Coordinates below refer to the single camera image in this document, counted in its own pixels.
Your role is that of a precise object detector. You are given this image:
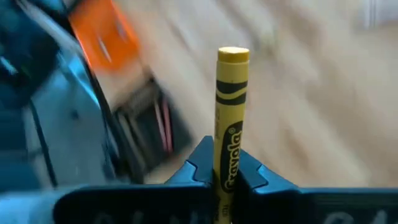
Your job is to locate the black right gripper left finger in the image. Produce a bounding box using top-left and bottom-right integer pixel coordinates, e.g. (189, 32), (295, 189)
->
(52, 136), (215, 224)

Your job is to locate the orange plastic basket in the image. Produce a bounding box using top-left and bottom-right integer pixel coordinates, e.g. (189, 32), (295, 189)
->
(68, 0), (141, 74)

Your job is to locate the black plastic basket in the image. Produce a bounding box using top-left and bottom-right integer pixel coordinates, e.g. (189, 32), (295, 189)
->
(113, 76), (193, 184)

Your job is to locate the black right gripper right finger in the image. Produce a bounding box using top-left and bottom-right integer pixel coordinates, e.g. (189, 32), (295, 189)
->
(233, 149), (398, 224)

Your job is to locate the yellow crayon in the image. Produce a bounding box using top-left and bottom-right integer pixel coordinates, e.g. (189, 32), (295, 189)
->
(213, 46), (251, 224)

